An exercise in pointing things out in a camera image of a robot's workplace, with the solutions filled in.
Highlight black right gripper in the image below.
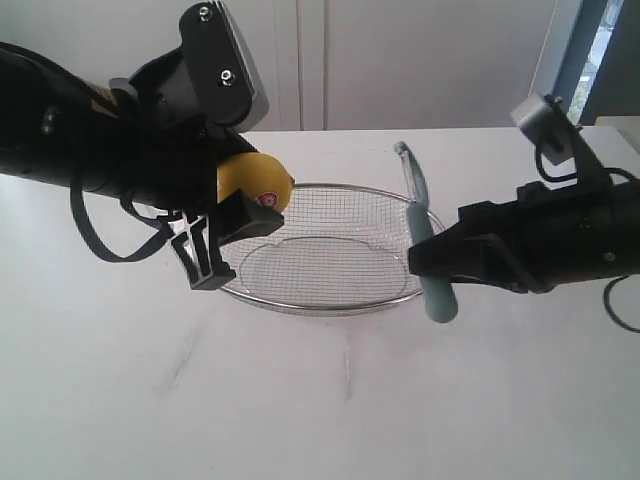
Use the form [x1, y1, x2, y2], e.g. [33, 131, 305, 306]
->
[408, 181, 639, 294]

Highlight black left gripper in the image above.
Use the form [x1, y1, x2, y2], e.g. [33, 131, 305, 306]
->
[69, 49, 284, 291]

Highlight teal handled vegetable peeler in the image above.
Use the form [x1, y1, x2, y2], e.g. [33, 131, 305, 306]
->
[393, 141, 458, 324]

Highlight yellow lemon with sticker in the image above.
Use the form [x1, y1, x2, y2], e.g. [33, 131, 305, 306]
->
[217, 152, 295, 213]

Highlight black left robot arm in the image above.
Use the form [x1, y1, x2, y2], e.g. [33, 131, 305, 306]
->
[1, 40, 284, 290]

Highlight adjacent white table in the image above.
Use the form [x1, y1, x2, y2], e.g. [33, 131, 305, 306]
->
[595, 116, 640, 152]

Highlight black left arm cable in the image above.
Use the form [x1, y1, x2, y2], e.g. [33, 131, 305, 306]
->
[69, 174, 174, 265]

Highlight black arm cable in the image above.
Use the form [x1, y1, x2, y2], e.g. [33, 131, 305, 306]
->
[69, 174, 174, 265]
[602, 274, 640, 335]

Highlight oval wire mesh basket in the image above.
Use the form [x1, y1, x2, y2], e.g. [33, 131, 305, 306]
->
[221, 183, 423, 316]

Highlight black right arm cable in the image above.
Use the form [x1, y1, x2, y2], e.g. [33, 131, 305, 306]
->
[602, 274, 640, 335]

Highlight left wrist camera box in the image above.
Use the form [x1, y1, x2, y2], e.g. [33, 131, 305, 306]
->
[179, 1, 269, 132]

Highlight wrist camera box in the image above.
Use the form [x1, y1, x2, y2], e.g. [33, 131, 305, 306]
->
[510, 92, 578, 165]
[179, 1, 269, 132]

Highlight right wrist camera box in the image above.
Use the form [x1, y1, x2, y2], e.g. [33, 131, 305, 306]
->
[510, 92, 578, 165]

